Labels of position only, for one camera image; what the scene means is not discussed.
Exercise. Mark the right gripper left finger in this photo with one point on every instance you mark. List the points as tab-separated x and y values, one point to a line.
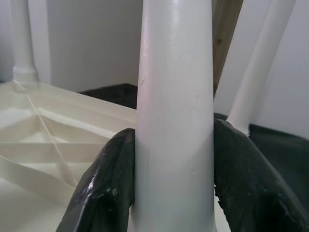
103	188

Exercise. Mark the white plastic table leg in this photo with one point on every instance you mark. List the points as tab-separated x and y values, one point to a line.
23	48
253	72
173	120

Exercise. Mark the brown wooden panel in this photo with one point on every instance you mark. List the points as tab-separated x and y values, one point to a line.
224	36

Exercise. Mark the white plastic table top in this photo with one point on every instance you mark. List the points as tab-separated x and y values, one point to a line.
36	149

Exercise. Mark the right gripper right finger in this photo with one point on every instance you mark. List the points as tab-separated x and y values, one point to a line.
253	193

